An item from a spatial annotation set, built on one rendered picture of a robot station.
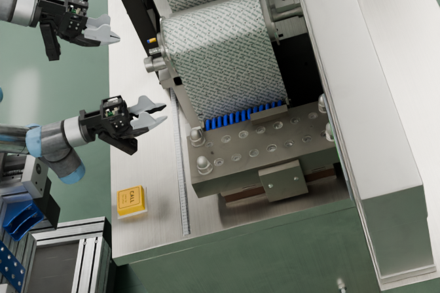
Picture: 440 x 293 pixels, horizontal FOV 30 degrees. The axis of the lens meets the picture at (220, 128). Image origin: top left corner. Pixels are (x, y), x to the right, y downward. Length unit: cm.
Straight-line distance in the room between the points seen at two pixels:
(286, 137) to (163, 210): 38
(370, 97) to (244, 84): 88
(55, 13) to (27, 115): 214
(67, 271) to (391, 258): 199
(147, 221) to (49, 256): 105
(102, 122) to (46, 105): 194
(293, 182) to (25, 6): 75
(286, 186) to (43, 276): 133
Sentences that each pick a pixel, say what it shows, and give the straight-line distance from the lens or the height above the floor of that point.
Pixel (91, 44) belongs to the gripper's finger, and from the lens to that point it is 193.
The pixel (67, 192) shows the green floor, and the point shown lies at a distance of 358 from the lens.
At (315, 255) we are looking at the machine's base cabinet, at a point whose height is 70.
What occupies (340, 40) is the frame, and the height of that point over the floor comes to 165.
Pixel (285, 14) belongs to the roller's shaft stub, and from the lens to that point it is 197.
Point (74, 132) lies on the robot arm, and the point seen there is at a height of 114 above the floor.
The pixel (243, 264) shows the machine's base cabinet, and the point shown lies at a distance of 218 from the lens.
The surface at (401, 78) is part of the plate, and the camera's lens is 150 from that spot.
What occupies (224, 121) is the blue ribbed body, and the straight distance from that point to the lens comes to 208.
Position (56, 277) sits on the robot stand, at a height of 21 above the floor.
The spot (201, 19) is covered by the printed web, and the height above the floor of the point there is 131.
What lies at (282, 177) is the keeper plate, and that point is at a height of 99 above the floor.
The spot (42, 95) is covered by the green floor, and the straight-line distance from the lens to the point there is 408.
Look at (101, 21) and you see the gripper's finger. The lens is 196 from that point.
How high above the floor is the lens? 252
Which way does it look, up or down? 46 degrees down
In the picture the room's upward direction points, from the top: 23 degrees counter-clockwise
